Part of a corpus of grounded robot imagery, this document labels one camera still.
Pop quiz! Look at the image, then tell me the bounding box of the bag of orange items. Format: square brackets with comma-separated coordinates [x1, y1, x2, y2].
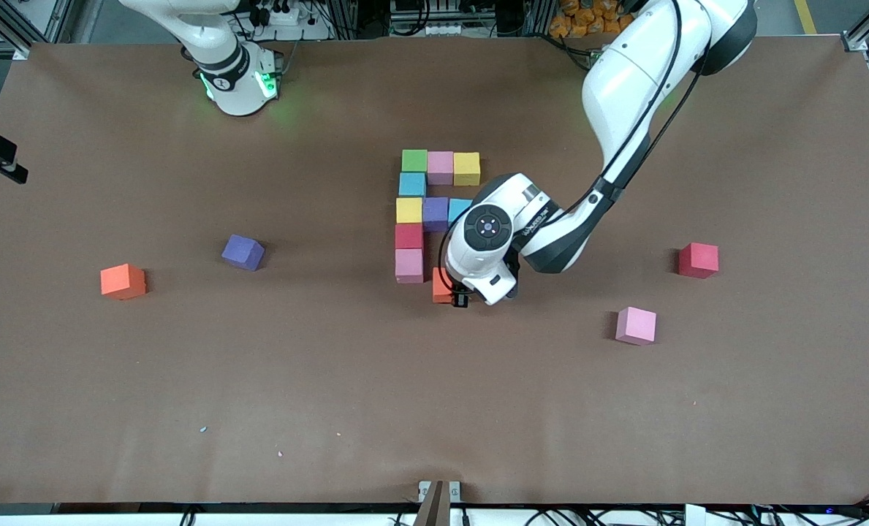
[550, 0, 636, 39]

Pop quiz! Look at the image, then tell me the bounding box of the brown paper table cover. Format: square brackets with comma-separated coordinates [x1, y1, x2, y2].
[0, 37, 869, 506]

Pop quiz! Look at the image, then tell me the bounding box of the purple foam cube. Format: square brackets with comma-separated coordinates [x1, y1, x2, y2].
[221, 234, 265, 272]
[423, 197, 450, 232]

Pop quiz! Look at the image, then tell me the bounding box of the pink foam cube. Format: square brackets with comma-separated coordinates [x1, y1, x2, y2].
[395, 248, 425, 284]
[428, 151, 455, 186]
[615, 306, 658, 346]

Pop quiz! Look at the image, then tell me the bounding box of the white power strip with plugs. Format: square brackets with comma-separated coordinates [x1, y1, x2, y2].
[248, 0, 303, 27]

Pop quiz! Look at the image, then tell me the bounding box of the metal table edge bracket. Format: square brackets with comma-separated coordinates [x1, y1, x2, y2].
[414, 480, 463, 526]

